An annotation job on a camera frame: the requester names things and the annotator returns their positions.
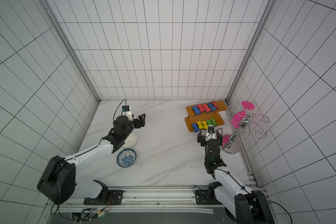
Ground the pink disc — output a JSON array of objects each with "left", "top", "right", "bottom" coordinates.
[
  {"left": 241, "top": 101, "right": 255, "bottom": 111},
  {"left": 231, "top": 111, "right": 246, "bottom": 129}
]

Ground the blue bottom eraser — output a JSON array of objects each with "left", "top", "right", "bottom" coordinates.
[{"left": 191, "top": 123, "right": 200, "bottom": 133}]

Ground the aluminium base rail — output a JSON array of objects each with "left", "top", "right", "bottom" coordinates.
[{"left": 39, "top": 185, "right": 237, "bottom": 224}]

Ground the blue eraser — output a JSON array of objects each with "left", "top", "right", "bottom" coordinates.
[
  {"left": 207, "top": 103, "right": 216, "bottom": 112},
  {"left": 191, "top": 123, "right": 200, "bottom": 133},
  {"left": 192, "top": 106, "right": 201, "bottom": 115}
]

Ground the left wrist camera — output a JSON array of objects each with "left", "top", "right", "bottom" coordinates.
[{"left": 122, "top": 105, "right": 130, "bottom": 112}]

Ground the yellow bottom eraser left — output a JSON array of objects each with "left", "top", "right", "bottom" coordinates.
[{"left": 196, "top": 121, "right": 204, "bottom": 130}]

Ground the red top eraser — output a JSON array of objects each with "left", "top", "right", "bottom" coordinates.
[
  {"left": 197, "top": 104, "right": 205, "bottom": 113},
  {"left": 202, "top": 104, "right": 211, "bottom": 113},
  {"left": 211, "top": 101, "right": 219, "bottom": 109}
]

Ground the chrome cup tree stand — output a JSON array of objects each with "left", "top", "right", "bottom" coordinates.
[{"left": 220, "top": 106, "right": 270, "bottom": 155}]

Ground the white upturned bowl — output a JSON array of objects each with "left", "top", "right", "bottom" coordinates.
[{"left": 122, "top": 133, "right": 138, "bottom": 148}]

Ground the orange two-tier shelf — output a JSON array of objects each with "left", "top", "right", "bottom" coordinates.
[{"left": 184, "top": 100, "right": 227, "bottom": 132}]

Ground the yellow eraser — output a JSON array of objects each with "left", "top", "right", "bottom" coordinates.
[
  {"left": 202, "top": 121, "right": 208, "bottom": 130},
  {"left": 196, "top": 121, "right": 204, "bottom": 130}
]

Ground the blue patterned bowl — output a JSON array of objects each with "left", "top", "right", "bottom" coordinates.
[{"left": 117, "top": 148, "right": 137, "bottom": 168}]

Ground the green bottom eraser right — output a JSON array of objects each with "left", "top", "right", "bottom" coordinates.
[{"left": 210, "top": 118, "right": 217, "bottom": 127}]

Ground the yellow bottom eraser right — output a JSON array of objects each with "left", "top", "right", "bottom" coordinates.
[{"left": 202, "top": 121, "right": 208, "bottom": 130}]

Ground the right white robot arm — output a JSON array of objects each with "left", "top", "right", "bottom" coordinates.
[{"left": 193, "top": 130, "right": 275, "bottom": 224}]

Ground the pink disc middle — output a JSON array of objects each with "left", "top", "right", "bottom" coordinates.
[{"left": 231, "top": 111, "right": 246, "bottom": 129}]

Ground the pink disc top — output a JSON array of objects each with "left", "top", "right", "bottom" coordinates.
[{"left": 241, "top": 101, "right": 255, "bottom": 111}]

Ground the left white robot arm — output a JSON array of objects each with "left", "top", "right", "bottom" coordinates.
[{"left": 36, "top": 112, "right": 146, "bottom": 205}]

